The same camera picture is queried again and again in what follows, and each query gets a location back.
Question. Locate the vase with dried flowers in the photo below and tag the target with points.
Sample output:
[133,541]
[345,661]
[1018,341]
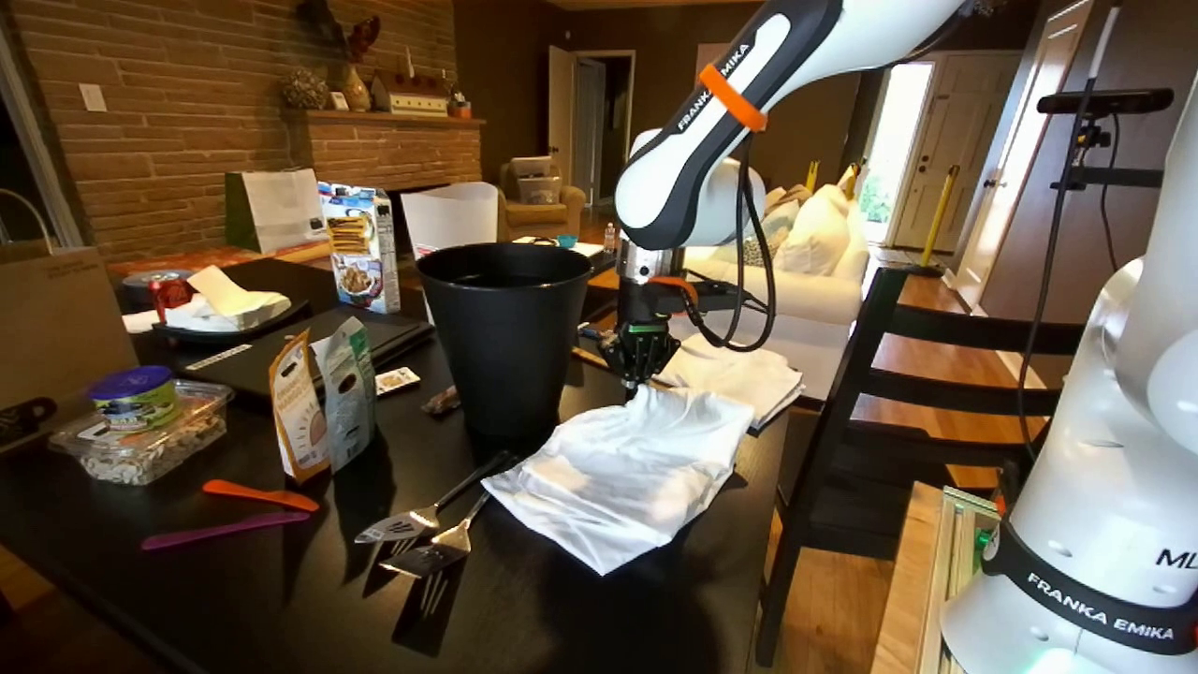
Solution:
[340,59]

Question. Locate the metal serving utensil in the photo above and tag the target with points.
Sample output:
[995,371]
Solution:
[394,528]
[436,547]

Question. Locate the brown white food pouch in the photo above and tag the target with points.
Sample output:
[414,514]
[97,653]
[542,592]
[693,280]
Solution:
[297,415]

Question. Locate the black wooden chair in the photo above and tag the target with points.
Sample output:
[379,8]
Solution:
[912,415]

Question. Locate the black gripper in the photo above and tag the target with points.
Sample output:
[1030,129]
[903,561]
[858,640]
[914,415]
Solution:
[647,313]

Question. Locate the black stereo camera on stand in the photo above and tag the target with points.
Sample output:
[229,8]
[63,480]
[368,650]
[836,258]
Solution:
[1106,102]

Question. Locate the white cloth towel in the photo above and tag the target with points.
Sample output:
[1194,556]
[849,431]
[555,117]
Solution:
[748,381]
[623,480]

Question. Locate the purple plastic spatula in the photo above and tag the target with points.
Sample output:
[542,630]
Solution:
[217,532]

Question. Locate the colourful cereal box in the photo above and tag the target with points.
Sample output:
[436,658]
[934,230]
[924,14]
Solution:
[361,248]

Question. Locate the green white food pouch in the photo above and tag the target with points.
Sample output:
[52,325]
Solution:
[349,399]

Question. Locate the folded white cloth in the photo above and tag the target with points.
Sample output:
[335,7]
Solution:
[229,304]

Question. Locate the white sofa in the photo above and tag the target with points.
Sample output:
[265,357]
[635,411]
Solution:
[817,264]

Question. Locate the tan armchair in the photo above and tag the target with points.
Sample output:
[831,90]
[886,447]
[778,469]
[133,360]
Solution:
[542,199]

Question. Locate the small white packet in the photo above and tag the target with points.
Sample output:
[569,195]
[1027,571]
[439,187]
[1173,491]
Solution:
[398,381]

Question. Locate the small red object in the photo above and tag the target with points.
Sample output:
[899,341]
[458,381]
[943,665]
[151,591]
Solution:
[169,296]

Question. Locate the white paper bag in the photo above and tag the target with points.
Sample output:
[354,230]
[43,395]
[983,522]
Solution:
[280,213]

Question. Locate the black plastic bin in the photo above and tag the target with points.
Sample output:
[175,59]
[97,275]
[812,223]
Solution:
[506,350]

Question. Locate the clear plastic food container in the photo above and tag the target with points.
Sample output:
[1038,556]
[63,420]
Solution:
[137,452]

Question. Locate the white light switch plate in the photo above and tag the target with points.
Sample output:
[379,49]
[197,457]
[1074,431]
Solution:
[91,100]

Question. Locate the wooden crate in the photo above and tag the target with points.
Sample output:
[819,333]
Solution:
[939,573]

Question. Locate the brown paper bag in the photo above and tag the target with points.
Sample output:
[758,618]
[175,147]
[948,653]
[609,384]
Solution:
[61,325]

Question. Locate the orange plastic spatula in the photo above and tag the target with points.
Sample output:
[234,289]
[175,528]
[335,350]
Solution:
[264,497]

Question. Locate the jar with blue lid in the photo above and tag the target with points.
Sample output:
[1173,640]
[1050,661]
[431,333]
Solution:
[133,386]

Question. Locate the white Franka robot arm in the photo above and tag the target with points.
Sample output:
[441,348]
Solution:
[1098,499]

